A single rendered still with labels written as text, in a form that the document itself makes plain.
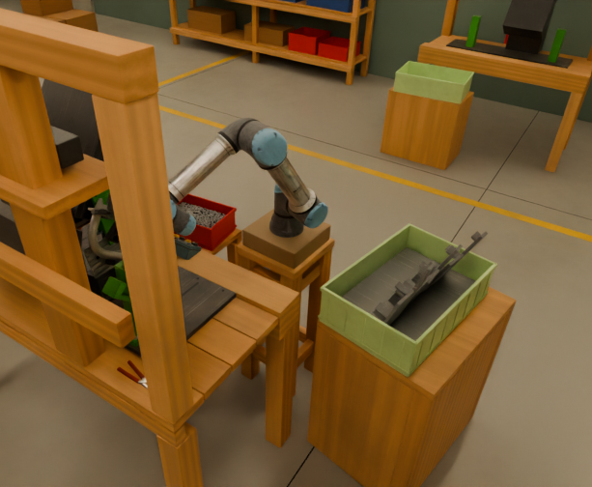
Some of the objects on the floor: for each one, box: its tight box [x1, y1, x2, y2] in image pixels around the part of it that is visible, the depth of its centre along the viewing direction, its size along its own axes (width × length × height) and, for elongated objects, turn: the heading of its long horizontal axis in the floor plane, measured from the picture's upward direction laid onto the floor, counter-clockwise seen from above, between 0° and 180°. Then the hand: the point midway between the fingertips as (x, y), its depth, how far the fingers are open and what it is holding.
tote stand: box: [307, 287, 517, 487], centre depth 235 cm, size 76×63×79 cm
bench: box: [0, 217, 296, 487], centre depth 234 cm, size 70×149×88 cm, turn 55°
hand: (98, 215), depth 183 cm, fingers closed on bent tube, 3 cm apart
